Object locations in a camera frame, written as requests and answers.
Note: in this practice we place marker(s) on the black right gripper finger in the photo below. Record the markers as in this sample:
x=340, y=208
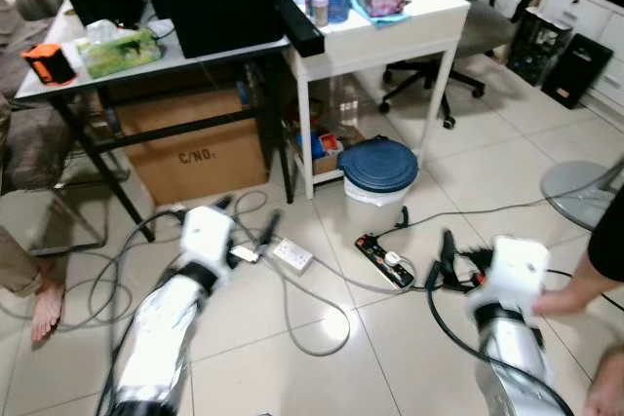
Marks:
x=448, y=258
x=476, y=254

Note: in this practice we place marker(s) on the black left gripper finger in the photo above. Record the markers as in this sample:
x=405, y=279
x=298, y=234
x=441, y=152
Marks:
x=223, y=204
x=269, y=229

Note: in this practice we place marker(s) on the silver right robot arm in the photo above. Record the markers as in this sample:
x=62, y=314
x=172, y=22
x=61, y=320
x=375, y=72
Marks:
x=512, y=362

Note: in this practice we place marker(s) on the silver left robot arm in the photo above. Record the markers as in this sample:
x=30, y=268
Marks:
x=161, y=333

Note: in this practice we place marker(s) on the blue lidded rubbish bin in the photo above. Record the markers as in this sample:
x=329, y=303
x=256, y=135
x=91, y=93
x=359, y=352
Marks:
x=377, y=168

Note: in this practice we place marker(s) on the white power socket block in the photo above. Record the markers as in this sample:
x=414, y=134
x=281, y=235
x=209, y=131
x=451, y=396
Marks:
x=292, y=254

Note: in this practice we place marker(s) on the brown cardboard box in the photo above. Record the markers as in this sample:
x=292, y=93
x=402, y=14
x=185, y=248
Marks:
x=200, y=148

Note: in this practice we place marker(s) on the black power strip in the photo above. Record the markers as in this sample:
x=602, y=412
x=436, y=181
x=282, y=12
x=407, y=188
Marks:
x=385, y=262

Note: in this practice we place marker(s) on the small box of clutter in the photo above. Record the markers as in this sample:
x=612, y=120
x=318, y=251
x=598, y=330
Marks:
x=320, y=151

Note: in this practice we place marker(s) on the person leg with black shorts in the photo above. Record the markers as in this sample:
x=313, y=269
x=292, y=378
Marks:
x=580, y=284

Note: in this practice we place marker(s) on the grey round fan base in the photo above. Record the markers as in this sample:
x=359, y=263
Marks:
x=575, y=197

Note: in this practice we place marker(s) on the bare person foot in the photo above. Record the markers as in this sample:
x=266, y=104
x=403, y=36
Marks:
x=606, y=392

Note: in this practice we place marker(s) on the green tissue pack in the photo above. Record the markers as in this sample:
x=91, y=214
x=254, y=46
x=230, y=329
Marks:
x=117, y=51

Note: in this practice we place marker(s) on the black soundbar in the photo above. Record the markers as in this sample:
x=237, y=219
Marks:
x=302, y=26

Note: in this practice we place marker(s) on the brown cushioned metal chair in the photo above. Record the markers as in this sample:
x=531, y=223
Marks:
x=34, y=143

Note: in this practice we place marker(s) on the large black monitor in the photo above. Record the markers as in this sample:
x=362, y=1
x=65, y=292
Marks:
x=214, y=2

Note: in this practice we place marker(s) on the person leg in khaki trousers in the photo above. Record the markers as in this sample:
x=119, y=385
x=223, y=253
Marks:
x=44, y=304

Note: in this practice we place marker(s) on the grey table with black legs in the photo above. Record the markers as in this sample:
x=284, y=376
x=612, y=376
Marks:
x=58, y=80

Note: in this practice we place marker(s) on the black flat panel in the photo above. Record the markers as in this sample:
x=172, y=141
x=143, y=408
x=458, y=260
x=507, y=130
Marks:
x=580, y=70

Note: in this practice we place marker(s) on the black computer tower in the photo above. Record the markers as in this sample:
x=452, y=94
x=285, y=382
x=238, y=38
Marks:
x=536, y=46

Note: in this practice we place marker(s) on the black office chair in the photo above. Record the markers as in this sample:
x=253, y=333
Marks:
x=487, y=31

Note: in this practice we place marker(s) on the orange and black device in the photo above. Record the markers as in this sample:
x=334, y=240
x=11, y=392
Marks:
x=47, y=63

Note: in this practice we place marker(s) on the white table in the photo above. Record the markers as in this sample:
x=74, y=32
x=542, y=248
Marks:
x=400, y=31

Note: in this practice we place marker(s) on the blue round container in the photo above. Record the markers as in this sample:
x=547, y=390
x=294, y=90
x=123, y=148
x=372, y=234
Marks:
x=339, y=2

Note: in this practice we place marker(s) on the white drawer cabinet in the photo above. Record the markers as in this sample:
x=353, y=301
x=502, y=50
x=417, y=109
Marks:
x=585, y=7

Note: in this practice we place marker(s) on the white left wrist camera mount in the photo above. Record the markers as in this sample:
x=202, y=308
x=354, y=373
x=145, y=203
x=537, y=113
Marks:
x=207, y=233

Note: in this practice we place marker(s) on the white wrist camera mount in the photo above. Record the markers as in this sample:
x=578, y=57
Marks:
x=207, y=233
x=517, y=272

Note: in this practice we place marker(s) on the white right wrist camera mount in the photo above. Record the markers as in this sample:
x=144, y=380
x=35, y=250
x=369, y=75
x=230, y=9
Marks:
x=517, y=272

